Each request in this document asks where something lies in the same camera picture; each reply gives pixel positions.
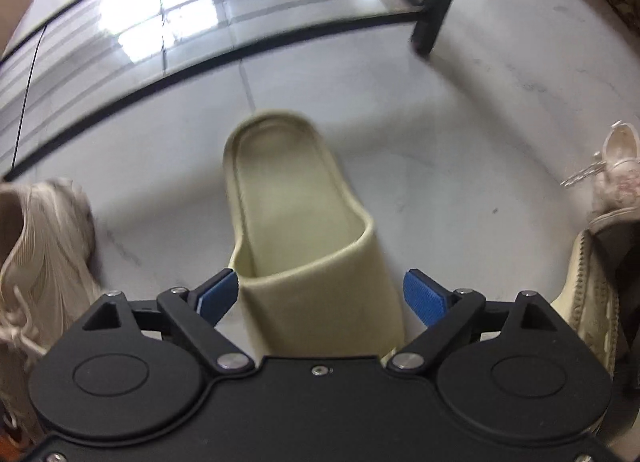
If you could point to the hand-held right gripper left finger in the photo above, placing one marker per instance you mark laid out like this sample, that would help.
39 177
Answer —
217 296

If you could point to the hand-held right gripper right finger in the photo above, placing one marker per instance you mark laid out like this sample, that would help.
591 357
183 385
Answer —
425 299

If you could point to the beige slide slipper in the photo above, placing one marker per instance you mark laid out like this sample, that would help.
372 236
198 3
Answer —
300 222
590 292

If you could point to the white shoe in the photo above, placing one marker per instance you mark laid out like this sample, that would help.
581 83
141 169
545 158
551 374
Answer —
617 177

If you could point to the black metal shoe rack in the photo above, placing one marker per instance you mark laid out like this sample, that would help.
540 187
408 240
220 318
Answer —
440 2

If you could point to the beige knit sneaker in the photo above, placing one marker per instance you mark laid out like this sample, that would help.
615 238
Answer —
45 252

